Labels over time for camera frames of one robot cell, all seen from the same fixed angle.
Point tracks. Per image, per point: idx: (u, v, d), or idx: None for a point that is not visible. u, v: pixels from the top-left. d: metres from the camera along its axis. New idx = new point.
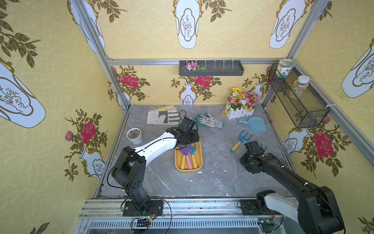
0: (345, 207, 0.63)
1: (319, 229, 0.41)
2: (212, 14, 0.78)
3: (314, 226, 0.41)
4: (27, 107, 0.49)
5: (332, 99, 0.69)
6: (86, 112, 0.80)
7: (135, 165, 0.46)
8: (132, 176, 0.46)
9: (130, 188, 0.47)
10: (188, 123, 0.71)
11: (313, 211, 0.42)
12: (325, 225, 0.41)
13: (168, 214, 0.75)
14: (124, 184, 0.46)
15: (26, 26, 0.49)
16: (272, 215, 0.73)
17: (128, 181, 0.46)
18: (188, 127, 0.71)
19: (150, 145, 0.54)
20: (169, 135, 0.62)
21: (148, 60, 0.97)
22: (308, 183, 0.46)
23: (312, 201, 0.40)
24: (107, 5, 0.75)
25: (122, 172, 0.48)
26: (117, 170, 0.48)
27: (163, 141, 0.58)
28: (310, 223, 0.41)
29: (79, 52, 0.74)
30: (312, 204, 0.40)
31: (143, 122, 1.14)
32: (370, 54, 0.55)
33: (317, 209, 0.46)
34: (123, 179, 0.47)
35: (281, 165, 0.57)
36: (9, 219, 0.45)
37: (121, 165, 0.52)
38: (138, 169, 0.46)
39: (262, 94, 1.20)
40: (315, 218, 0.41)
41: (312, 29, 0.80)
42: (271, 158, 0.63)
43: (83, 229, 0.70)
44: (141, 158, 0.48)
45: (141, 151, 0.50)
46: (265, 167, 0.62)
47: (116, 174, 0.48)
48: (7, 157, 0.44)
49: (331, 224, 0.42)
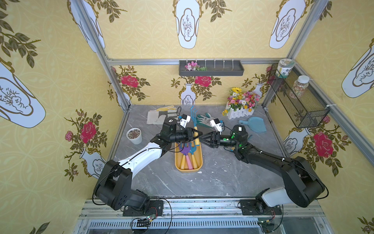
0: (345, 207, 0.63)
1: (306, 197, 0.44)
2: (212, 14, 0.78)
3: (303, 196, 0.44)
4: (27, 107, 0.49)
5: (332, 99, 0.69)
6: (86, 112, 0.80)
7: (120, 180, 0.43)
8: (118, 191, 0.43)
9: (117, 204, 0.45)
10: (168, 129, 0.66)
11: (297, 182, 0.45)
12: (310, 191, 0.45)
13: (168, 214, 0.75)
14: (109, 202, 0.43)
15: (26, 26, 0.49)
16: (272, 215, 0.73)
17: (113, 197, 0.44)
18: (170, 132, 0.68)
19: (135, 157, 0.52)
20: (153, 145, 0.61)
21: (148, 60, 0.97)
22: (285, 158, 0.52)
23: (292, 172, 0.46)
24: (107, 5, 0.75)
25: (105, 189, 0.45)
26: (100, 187, 0.45)
27: (148, 151, 0.57)
28: (298, 193, 0.44)
29: (79, 52, 0.74)
30: (293, 176, 0.46)
31: (143, 122, 1.14)
32: (370, 54, 0.55)
33: (298, 179, 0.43)
34: (106, 197, 0.44)
35: (260, 151, 0.62)
36: (9, 219, 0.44)
37: (104, 181, 0.45)
38: (124, 183, 0.44)
39: (261, 94, 1.20)
40: (300, 187, 0.45)
41: (312, 29, 0.80)
42: (250, 147, 0.67)
43: (83, 229, 0.70)
44: (127, 170, 0.46)
45: (126, 165, 0.48)
46: (248, 159, 0.66)
47: (99, 193, 0.45)
48: (7, 157, 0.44)
49: (315, 188, 0.45)
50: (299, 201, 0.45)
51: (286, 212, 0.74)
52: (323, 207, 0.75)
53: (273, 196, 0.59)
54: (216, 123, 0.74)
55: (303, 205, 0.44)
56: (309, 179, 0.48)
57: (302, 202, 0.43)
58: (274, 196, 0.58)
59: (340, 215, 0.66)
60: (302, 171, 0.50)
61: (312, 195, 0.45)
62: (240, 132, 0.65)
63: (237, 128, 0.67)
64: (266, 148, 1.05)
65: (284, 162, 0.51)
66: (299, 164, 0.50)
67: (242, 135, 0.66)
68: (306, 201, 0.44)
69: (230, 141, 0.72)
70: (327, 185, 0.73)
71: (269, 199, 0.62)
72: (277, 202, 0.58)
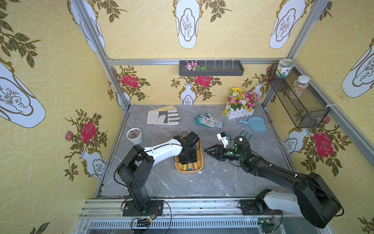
0: (345, 207, 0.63)
1: (323, 218, 0.42)
2: (212, 14, 0.78)
3: (319, 216, 0.42)
4: (27, 107, 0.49)
5: (332, 99, 0.69)
6: (86, 112, 0.80)
7: (142, 165, 0.47)
8: (138, 173, 0.47)
9: (134, 186, 0.48)
10: (194, 137, 0.76)
11: (313, 201, 0.43)
12: (326, 210, 0.43)
13: (168, 214, 0.75)
14: (128, 182, 0.47)
15: (26, 26, 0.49)
16: (272, 215, 0.73)
17: (132, 179, 0.47)
18: (193, 140, 0.76)
19: (158, 147, 0.56)
20: (176, 141, 0.65)
21: (148, 60, 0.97)
22: (297, 174, 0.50)
23: (308, 190, 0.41)
24: (107, 5, 0.75)
25: (127, 170, 0.49)
26: (123, 166, 0.49)
27: (170, 146, 0.60)
28: (314, 213, 0.42)
29: (79, 52, 0.74)
30: (309, 195, 0.43)
31: (143, 122, 1.14)
32: (370, 54, 0.55)
33: (314, 199, 0.46)
34: (128, 176, 0.48)
35: (269, 165, 0.59)
36: (9, 219, 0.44)
37: (128, 162, 0.49)
38: (146, 168, 0.47)
39: (262, 94, 1.20)
40: (317, 207, 0.42)
41: (312, 30, 0.80)
42: (257, 161, 0.64)
43: (83, 229, 0.70)
44: (150, 158, 0.50)
45: (150, 152, 0.52)
46: (255, 172, 0.63)
47: (121, 171, 0.49)
48: (7, 158, 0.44)
49: (330, 207, 0.43)
50: (314, 221, 0.42)
51: (286, 212, 0.74)
52: None
53: (278, 202, 0.58)
54: (222, 137, 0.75)
55: (320, 226, 0.41)
56: (323, 196, 0.44)
57: (319, 222, 0.41)
58: (279, 202, 0.57)
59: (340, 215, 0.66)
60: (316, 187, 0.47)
61: (328, 214, 0.42)
62: (242, 142, 0.66)
63: (237, 139, 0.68)
64: (266, 149, 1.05)
65: (296, 178, 0.49)
66: (313, 180, 0.45)
67: (244, 145, 0.66)
68: (323, 222, 0.42)
69: (233, 154, 0.73)
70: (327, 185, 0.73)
71: (271, 202, 0.61)
72: (280, 207, 0.58)
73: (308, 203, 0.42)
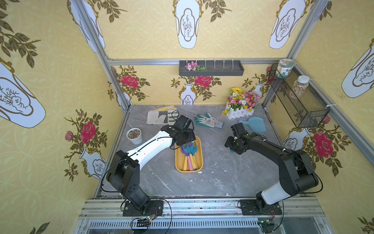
0: (345, 207, 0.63)
1: (296, 187, 0.46)
2: (212, 14, 0.78)
3: (293, 185, 0.46)
4: (27, 107, 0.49)
5: (332, 99, 0.69)
6: (86, 112, 0.80)
7: (128, 170, 0.44)
8: (126, 181, 0.44)
9: (126, 192, 0.47)
10: (185, 121, 0.69)
11: (291, 172, 0.47)
12: (301, 182, 0.46)
13: (168, 214, 0.75)
14: (120, 188, 0.45)
15: (26, 26, 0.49)
16: (272, 215, 0.73)
17: (123, 185, 0.45)
18: (185, 125, 0.70)
19: (143, 147, 0.52)
20: (163, 134, 0.60)
21: (148, 60, 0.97)
22: (286, 149, 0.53)
23: (289, 163, 0.47)
24: (107, 5, 0.75)
25: (117, 177, 0.47)
26: (111, 175, 0.47)
27: (158, 141, 0.56)
28: (289, 182, 0.46)
29: (79, 53, 0.75)
30: (289, 166, 0.47)
31: (143, 122, 1.14)
32: (370, 54, 0.55)
33: (293, 170, 0.47)
34: (118, 183, 0.46)
35: (263, 139, 0.63)
36: (9, 219, 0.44)
37: (115, 169, 0.49)
38: (132, 174, 0.44)
39: (262, 94, 1.20)
40: (293, 177, 0.46)
41: (312, 30, 0.80)
42: (254, 135, 0.68)
43: (83, 229, 0.70)
44: (135, 163, 0.46)
45: (134, 155, 0.48)
46: (250, 145, 0.68)
47: (111, 179, 0.47)
48: (7, 158, 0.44)
49: (308, 181, 0.47)
50: (289, 190, 0.47)
51: (286, 212, 0.74)
52: (323, 207, 0.75)
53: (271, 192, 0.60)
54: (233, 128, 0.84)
55: (291, 193, 0.46)
56: (304, 171, 0.49)
57: (292, 190, 0.46)
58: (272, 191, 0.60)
59: (340, 215, 0.66)
60: (300, 164, 0.51)
61: (303, 185, 0.46)
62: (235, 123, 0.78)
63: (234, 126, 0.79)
64: None
65: (284, 151, 0.52)
66: (298, 156, 0.51)
67: (236, 125, 0.79)
68: (295, 190, 0.46)
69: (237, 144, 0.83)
70: (327, 185, 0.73)
71: (268, 196, 0.63)
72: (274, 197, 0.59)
73: (286, 172, 0.47)
